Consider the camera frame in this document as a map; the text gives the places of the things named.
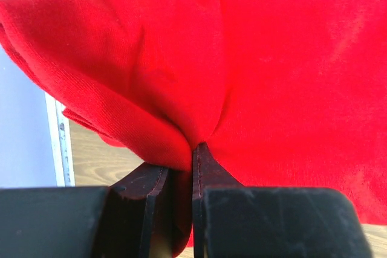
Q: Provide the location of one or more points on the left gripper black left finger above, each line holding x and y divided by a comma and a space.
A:
135, 217

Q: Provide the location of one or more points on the red t shirt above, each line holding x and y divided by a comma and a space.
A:
283, 92

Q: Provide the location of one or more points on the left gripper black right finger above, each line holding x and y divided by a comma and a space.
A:
207, 172

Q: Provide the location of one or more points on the aluminium frame rail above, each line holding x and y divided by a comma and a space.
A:
60, 143

